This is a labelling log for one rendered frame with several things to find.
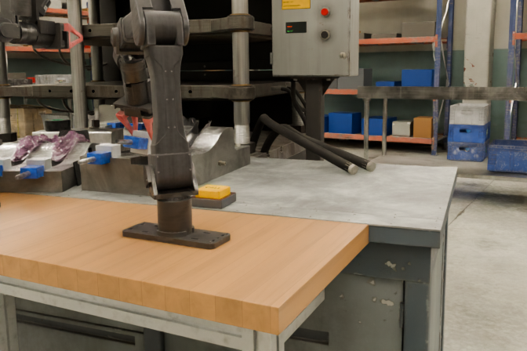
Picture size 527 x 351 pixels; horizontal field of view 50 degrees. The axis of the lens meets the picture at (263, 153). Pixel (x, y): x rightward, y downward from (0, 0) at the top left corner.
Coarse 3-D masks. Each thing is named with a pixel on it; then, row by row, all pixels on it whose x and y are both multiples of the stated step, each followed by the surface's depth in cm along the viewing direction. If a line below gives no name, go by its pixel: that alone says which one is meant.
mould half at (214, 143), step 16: (208, 128) 163; (224, 128) 162; (208, 144) 156; (224, 144) 162; (112, 160) 139; (128, 160) 138; (192, 160) 144; (208, 160) 153; (224, 160) 162; (240, 160) 173; (96, 176) 142; (112, 176) 140; (128, 176) 138; (208, 176) 153; (112, 192) 141; (128, 192) 139; (144, 192) 137
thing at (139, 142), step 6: (138, 132) 136; (144, 132) 136; (126, 138) 133; (132, 138) 132; (138, 138) 132; (144, 138) 134; (150, 138) 135; (126, 144) 131; (132, 144) 132; (138, 144) 132; (144, 144) 134; (150, 144) 136; (132, 150) 137; (138, 150) 136; (144, 150) 136; (150, 150) 136
